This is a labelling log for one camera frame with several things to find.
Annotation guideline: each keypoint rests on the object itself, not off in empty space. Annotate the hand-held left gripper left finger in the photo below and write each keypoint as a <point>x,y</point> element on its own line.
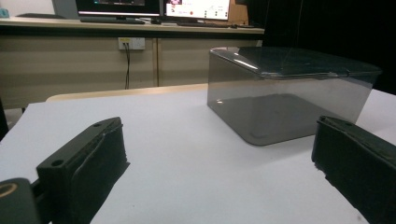
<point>81,174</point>

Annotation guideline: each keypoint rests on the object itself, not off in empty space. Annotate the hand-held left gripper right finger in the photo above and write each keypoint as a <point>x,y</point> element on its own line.
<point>358,165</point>

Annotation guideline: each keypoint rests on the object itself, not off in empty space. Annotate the smoky transparent lidded box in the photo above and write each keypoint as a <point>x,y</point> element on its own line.
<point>280,109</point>

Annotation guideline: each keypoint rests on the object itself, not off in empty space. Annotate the light wooden table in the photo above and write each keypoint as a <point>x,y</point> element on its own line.
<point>124,92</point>

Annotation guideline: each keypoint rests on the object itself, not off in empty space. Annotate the long beige counter desk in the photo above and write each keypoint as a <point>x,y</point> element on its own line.
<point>77,65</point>

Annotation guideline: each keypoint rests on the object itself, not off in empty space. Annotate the black curtain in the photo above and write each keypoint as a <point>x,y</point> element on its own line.
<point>327,25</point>

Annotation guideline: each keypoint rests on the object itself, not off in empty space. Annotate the black keyboard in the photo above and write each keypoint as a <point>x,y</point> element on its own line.
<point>112,20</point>
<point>202,24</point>

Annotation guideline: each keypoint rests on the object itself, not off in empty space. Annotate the monitor with dark screen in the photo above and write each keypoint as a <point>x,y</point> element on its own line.
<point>118,6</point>

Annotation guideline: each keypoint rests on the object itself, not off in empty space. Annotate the teal small container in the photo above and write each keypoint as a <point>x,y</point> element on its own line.
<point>3,13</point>

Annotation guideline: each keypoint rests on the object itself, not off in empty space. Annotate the brown cardboard box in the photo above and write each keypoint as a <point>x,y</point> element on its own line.
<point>239,12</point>

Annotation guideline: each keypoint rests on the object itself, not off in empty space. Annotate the monitor with white screen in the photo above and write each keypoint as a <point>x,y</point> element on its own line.
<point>199,9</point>

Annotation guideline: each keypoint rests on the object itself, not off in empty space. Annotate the white wall socket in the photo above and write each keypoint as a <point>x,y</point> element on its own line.
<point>137,43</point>

